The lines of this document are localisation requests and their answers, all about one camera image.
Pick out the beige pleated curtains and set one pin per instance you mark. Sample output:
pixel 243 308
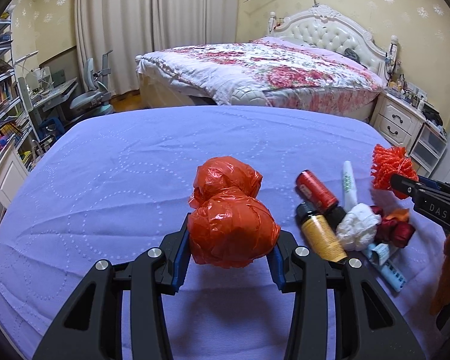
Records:
pixel 128 28

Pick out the yellow thread spool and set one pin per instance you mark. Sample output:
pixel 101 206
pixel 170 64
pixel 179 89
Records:
pixel 319 235

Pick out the white two-drawer nightstand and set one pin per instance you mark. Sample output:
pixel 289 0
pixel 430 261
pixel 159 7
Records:
pixel 397 121

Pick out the red thread spool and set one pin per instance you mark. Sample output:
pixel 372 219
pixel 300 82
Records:
pixel 315 191

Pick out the bottles clutter on nightstand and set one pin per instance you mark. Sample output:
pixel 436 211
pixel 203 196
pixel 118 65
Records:
pixel 401 88

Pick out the orange foam fruit net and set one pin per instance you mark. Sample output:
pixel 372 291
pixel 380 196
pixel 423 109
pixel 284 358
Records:
pixel 387 162

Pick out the red plastic bag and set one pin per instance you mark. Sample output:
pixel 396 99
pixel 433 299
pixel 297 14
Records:
pixel 229 227

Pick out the white tube with green print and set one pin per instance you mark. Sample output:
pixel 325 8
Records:
pixel 349 187

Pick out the white tissue ball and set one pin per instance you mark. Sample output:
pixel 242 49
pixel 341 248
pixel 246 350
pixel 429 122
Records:
pixel 358 228

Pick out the white bookshelf with books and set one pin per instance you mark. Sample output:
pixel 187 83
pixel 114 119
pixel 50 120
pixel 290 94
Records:
pixel 16 125

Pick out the lavender bed sheet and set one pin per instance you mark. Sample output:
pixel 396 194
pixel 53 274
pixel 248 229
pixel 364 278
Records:
pixel 113 186

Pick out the clear plastic drawer unit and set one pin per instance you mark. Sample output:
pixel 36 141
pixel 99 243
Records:
pixel 428 149

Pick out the light blue tube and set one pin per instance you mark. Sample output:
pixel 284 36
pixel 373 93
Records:
pixel 379 256

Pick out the white tufted headboard bed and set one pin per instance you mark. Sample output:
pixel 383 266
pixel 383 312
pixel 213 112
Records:
pixel 318 27

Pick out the grey desk chair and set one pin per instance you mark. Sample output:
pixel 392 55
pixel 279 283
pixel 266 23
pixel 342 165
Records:
pixel 96 100

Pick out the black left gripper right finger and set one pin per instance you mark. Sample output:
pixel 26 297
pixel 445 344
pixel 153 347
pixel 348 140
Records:
pixel 340 304

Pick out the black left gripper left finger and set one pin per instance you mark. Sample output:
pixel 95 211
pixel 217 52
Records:
pixel 89 324

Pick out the dark red wrapper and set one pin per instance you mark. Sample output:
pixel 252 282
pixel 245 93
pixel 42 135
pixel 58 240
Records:
pixel 394 228

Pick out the grey study desk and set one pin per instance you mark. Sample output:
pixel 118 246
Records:
pixel 44 94

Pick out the floral pink quilt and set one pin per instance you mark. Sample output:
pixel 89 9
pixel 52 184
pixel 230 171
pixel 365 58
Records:
pixel 267 72

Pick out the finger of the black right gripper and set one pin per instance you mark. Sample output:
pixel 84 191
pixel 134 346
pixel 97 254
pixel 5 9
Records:
pixel 431 198

